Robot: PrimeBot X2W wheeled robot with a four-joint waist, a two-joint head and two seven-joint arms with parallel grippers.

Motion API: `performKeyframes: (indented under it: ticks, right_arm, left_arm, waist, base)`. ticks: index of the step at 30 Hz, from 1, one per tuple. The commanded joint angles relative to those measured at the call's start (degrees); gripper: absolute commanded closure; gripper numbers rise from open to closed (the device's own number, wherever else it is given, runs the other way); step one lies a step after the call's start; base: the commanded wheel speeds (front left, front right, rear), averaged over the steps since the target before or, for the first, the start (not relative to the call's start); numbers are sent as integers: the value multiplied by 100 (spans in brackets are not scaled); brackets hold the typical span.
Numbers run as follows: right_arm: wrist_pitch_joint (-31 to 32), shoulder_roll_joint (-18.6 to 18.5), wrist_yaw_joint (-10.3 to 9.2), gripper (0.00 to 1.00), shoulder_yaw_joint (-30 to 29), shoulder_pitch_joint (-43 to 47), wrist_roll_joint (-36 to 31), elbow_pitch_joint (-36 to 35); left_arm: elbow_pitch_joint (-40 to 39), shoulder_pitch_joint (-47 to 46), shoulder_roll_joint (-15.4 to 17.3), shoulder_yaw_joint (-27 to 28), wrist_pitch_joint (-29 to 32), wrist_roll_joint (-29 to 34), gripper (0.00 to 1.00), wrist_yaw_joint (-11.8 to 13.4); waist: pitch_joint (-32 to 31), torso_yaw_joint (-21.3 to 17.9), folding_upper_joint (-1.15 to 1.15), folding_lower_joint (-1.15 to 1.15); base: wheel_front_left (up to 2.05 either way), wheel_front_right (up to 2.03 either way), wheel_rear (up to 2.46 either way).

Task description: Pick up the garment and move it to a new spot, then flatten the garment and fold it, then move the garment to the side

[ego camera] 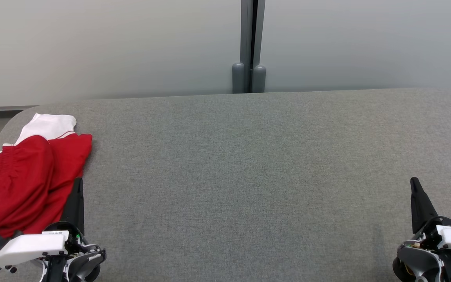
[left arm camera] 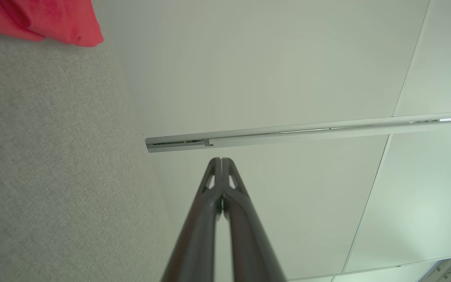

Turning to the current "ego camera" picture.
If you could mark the red shirt with white sleeves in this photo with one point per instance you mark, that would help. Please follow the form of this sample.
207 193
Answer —
69 156

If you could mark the red shorts with white panel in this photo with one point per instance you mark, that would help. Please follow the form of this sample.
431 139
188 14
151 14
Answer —
10 188

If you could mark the grey partition post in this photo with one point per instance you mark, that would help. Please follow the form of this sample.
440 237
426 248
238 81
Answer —
246 39

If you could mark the grey floor rail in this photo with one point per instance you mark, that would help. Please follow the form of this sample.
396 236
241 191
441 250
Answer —
2 108

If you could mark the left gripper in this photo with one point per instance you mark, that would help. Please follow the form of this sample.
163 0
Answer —
37 244

